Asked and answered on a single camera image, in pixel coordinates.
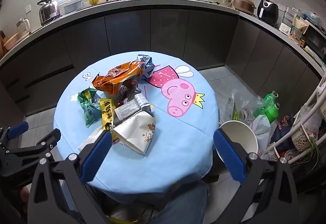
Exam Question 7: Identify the yellow snack wrapper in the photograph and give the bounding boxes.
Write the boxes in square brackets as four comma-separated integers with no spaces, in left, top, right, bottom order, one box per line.
[99,98,119,140]

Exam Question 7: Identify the blue white cartoon wrapper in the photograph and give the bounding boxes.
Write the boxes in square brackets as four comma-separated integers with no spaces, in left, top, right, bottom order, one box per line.
[138,54,156,79]

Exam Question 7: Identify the white plastic bag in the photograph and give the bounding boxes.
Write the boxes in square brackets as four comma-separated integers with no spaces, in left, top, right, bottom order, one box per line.
[251,114,272,150]

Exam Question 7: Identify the glass teapot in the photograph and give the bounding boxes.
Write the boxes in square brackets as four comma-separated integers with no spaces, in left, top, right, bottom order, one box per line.
[17,18,31,34]

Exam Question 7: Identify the steel kettle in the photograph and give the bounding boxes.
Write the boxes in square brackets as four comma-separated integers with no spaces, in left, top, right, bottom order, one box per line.
[38,0,60,24]

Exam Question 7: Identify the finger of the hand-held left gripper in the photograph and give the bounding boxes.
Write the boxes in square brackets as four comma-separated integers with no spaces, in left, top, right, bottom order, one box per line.
[0,121,30,148]
[7,128,62,163]

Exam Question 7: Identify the person's blue jeans leg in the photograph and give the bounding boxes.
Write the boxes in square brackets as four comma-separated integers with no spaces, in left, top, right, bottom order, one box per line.
[150,181,210,224]

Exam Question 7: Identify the black induction cooker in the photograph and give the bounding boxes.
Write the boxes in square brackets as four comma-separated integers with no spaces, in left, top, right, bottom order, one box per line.
[41,13,63,26]

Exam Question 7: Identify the white woven basket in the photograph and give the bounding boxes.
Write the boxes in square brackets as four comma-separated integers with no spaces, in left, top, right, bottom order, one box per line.
[292,127,314,150]

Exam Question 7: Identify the black air fryer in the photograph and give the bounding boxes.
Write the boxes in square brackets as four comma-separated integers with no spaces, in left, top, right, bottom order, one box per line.
[257,0,279,26]

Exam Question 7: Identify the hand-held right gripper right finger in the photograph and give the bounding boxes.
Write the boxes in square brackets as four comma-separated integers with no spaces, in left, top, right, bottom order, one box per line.
[213,128,300,224]

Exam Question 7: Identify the white paper cup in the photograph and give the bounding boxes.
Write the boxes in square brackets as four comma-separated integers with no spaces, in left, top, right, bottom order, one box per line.
[112,111,156,155]

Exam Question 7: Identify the dark kitchen base cabinet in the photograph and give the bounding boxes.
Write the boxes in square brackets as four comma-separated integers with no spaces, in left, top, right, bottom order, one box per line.
[0,7,324,117]

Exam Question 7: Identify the white paper bucket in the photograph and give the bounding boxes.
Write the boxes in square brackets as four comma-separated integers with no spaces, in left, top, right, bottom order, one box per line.
[218,120,259,163]

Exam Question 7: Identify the black microwave oven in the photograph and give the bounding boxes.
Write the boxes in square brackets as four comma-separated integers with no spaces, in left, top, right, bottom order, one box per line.
[303,25,326,56]

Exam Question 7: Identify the white paper napkin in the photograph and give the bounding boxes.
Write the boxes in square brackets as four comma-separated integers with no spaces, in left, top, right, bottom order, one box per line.
[78,127,105,152]

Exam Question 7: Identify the orange snack bag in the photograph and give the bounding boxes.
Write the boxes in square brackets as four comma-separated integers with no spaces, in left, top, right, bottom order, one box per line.
[92,61,147,95]

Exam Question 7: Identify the clear plastic bag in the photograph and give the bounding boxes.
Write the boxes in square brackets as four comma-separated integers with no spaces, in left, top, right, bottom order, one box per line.
[227,89,265,122]

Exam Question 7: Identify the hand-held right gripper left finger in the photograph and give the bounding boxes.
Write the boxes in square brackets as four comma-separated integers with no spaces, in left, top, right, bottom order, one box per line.
[27,130,113,224]

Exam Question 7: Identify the brown lidded pot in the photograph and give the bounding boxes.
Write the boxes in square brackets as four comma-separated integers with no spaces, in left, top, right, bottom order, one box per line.
[233,0,256,14]

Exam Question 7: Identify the green beige snack bags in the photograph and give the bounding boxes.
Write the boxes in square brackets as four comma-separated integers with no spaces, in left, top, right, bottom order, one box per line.
[290,13,310,47]

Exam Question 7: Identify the person's left hand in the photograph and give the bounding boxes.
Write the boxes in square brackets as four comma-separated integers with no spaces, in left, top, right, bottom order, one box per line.
[11,186,30,218]

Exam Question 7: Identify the green onions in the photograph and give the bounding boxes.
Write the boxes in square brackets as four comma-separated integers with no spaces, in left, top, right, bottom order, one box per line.
[302,136,322,164]

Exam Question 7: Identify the white printed plastic wrapper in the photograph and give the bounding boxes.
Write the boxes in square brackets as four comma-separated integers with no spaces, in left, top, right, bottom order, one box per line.
[115,94,156,121]

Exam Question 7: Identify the blue cartoon tablecloth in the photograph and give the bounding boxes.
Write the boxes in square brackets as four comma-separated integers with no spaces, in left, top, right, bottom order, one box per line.
[53,51,220,192]

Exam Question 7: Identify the white plastic tub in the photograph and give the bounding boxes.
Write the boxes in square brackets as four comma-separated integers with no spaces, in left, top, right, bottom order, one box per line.
[62,1,82,14]

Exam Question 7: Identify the green snack wrapper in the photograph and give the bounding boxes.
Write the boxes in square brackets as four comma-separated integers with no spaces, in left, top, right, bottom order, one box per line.
[78,88,102,128]

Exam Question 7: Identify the clear glass container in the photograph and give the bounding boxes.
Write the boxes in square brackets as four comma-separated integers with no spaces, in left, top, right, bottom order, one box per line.
[214,0,233,8]

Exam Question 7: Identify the dark blue printed bag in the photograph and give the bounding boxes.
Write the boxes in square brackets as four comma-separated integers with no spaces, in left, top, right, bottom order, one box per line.
[270,114,294,150]

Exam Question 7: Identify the white storage rack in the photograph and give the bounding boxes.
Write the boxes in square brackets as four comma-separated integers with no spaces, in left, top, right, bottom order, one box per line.
[266,79,326,163]

